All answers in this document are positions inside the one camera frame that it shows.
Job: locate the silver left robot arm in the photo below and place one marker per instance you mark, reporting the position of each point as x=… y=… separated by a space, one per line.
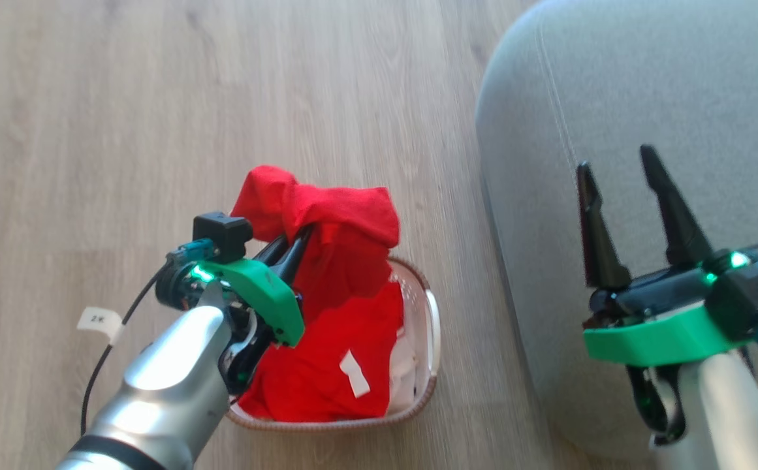
x=163 y=385

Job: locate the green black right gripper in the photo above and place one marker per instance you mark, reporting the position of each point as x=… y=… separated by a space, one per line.
x=659 y=339

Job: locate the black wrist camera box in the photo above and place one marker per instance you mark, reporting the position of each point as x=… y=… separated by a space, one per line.
x=754 y=287
x=222 y=236

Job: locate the grey fabric sofa seat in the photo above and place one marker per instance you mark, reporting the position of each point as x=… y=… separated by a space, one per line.
x=614 y=85

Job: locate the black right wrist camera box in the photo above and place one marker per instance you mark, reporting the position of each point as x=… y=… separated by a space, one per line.
x=754 y=287

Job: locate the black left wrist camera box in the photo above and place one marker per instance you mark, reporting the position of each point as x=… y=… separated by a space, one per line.
x=222 y=236

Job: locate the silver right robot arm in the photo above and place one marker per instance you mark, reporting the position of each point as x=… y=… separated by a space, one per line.
x=725 y=418

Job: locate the red basketball jersey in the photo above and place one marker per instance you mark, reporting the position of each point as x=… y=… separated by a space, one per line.
x=339 y=313

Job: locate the white basket with brown rim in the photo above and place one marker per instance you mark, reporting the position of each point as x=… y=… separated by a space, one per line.
x=432 y=339

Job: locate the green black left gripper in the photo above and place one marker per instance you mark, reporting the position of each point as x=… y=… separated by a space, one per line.
x=268 y=294

